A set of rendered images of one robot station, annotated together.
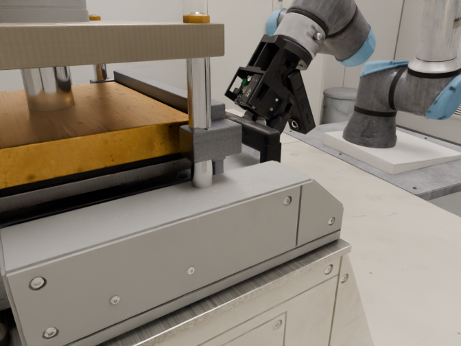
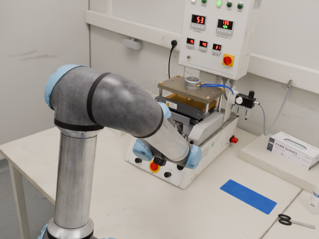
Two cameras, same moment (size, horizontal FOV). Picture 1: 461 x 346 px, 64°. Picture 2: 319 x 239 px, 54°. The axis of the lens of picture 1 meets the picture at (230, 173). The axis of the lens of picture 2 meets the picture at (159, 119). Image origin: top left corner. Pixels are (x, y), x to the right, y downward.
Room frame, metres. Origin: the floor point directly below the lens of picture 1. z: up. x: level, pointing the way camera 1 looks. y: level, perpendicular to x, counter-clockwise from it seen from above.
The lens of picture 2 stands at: (1.54, -0.55, 1.63)
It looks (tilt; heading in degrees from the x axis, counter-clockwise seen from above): 27 degrees down; 156
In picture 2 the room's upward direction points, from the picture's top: 5 degrees clockwise
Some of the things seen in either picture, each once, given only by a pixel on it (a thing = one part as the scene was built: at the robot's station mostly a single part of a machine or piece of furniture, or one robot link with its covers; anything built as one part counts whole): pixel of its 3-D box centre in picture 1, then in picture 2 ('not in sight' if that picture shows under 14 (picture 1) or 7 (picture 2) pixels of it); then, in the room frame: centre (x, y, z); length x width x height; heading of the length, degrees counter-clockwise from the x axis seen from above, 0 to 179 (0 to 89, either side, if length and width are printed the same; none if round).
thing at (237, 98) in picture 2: not in sight; (243, 104); (0.42, 0.38, 1.05); 0.15 x 0.05 x 0.15; 33
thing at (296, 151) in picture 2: not in sight; (294, 149); (0.56, 0.64, 0.83); 0.23 x 0.12 x 0.07; 19
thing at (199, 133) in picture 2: not in sight; (205, 128); (0.47, 0.16, 0.97); 0.26 x 0.05 x 0.07; 123
